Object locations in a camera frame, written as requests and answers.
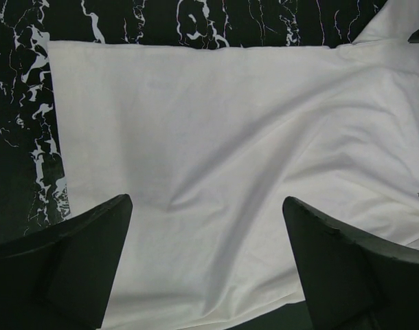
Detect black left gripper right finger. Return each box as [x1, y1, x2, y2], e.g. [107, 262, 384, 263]
[282, 197, 419, 329]

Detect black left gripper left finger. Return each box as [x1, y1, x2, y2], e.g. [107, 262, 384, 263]
[0, 195, 133, 329]

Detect white t-shirt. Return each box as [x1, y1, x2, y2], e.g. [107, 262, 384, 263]
[47, 1, 419, 329]

